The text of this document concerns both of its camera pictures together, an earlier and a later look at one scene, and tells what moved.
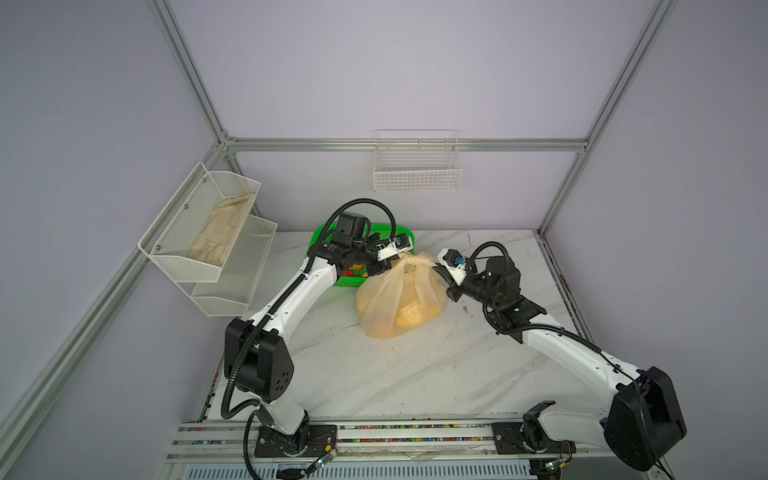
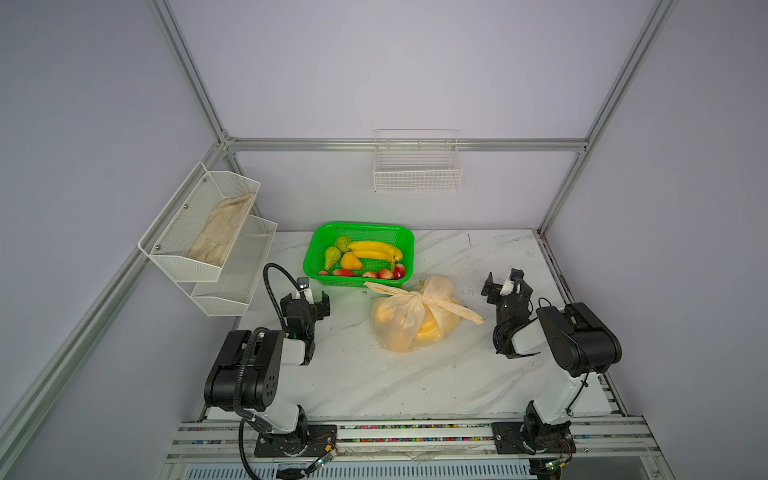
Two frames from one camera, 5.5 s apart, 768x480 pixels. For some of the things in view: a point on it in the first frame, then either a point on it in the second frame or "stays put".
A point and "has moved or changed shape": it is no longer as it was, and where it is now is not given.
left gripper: (379, 267) → (320, 308)
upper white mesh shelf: (192, 236) stays put
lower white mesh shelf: (241, 272) stays put
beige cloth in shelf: (221, 229) stays put
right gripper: (453, 292) → (494, 291)
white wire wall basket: (417, 160) stays put
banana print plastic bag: (401, 297) has moved or changed shape
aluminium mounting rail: (203, 441) stays put
